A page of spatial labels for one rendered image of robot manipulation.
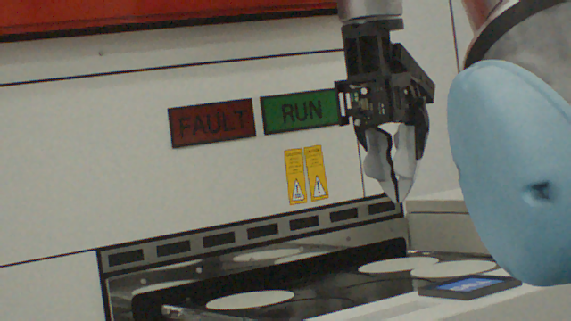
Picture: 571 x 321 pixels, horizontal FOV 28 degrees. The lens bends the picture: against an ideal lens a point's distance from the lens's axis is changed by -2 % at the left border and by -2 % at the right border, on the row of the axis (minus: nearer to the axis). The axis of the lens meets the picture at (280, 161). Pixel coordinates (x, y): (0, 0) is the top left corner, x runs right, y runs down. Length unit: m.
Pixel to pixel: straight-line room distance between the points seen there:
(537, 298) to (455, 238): 0.65
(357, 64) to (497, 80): 0.77
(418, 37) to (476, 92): 3.00
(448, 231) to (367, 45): 0.31
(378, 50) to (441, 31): 2.33
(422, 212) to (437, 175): 2.02
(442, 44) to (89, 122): 2.39
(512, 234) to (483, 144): 0.05
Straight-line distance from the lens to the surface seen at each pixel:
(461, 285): 0.86
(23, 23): 1.25
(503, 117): 0.54
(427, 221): 1.53
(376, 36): 1.30
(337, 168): 1.50
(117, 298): 1.33
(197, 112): 1.39
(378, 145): 1.36
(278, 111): 1.45
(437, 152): 3.57
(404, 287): 1.26
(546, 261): 0.55
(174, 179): 1.37
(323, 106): 1.49
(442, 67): 3.61
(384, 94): 1.28
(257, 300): 1.29
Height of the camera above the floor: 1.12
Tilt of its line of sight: 3 degrees down
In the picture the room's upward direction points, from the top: 7 degrees counter-clockwise
